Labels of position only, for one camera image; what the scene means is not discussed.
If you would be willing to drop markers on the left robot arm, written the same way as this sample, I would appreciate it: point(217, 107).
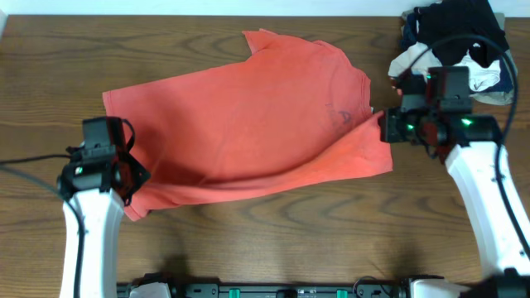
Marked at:
point(92, 220)

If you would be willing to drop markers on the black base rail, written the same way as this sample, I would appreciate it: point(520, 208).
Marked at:
point(164, 285)

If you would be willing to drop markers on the navy garment on pile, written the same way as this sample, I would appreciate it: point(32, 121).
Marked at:
point(494, 78)

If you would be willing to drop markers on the white garment on pile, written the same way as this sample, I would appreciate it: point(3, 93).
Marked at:
point(480, 78)

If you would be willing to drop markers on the grey garment on pile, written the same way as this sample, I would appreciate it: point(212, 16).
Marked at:
point(499, 94)

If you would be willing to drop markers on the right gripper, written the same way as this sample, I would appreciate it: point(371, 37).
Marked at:
point(387, 125)

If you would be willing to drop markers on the red t-shirt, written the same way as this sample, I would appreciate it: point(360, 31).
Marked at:
point(294, 113)

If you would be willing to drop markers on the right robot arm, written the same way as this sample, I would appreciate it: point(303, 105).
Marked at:
point(436, 113)

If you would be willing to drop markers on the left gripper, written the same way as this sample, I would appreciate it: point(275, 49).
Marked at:
point(135, 176)

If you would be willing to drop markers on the black garment on pile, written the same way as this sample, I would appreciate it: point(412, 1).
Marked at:
point(461, 17)

